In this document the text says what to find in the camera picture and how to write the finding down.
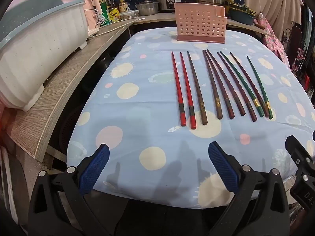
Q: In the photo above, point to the white dish rack teal lid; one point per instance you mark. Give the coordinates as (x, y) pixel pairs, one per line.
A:
(37, 54)

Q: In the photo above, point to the glass food container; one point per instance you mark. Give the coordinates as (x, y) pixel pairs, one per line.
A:
(129, 14)

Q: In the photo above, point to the steel pot with lid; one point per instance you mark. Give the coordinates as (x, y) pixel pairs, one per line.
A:
(147, 8)

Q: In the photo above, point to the yellow packet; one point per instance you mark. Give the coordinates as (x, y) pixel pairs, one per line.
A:
(114, 13)

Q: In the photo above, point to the maroon chopstick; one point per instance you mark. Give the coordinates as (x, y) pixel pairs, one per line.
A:
(251, 115)
(227, 103)
(265, 113)
(240, 109)

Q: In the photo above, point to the blue basin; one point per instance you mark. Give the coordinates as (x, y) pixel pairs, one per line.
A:
(242, 18)

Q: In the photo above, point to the pink pineapple garment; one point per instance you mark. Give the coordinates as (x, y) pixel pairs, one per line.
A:
(273, 39)

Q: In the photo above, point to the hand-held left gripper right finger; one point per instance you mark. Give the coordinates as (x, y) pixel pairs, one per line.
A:
(222, 167)

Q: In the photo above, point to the dark metal chair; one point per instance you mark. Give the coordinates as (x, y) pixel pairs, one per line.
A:
(294, 44)

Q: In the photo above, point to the blue dotted tablecloth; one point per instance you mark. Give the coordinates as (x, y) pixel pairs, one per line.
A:
(147, 103)

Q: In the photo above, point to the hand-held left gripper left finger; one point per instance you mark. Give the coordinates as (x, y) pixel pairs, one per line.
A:
(94, 169)

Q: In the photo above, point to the pink perforated utensil basket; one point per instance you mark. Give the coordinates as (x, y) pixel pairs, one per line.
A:
(196, 22)

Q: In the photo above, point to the wooden counter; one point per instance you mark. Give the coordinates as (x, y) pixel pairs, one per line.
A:
(61, 83)

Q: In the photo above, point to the yellow oil bottle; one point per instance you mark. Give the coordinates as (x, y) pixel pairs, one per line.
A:
(123, 5)

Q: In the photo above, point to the red chopstick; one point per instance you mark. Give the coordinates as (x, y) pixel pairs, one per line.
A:
(177, 88)
(187, 89)

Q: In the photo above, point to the dark sauce bottle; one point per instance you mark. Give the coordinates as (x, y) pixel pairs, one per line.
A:
(112, 2)

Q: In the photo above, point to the green can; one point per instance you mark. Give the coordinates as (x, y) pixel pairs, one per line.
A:
(103, 16)

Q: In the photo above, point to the pink kettle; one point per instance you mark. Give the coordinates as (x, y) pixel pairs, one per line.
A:
(92, 3)

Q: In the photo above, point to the brown chopstick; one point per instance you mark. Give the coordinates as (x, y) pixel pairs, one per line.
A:
(217, 102)
(196, 87)

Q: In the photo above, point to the beige curtain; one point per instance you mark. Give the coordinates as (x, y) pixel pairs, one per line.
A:
(275, 0)

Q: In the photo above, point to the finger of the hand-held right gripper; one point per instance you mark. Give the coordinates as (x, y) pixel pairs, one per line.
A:
(296, 150)

